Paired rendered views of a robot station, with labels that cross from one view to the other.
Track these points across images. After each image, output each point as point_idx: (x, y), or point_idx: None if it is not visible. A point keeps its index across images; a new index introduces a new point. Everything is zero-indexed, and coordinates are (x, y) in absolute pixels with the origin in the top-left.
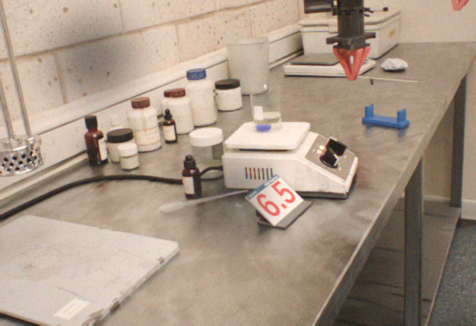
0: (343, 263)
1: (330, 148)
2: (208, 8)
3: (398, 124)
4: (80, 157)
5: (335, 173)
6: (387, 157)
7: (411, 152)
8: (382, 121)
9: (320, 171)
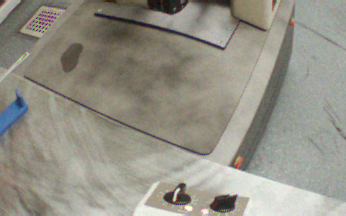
0: (343, 204)
1: (215, 197)
2: None
3: (25, 107)
4: None
5: (244, 203)
6: (117, 150)
7: (107, 120)
8: (12, 120)
9: (247, 213)
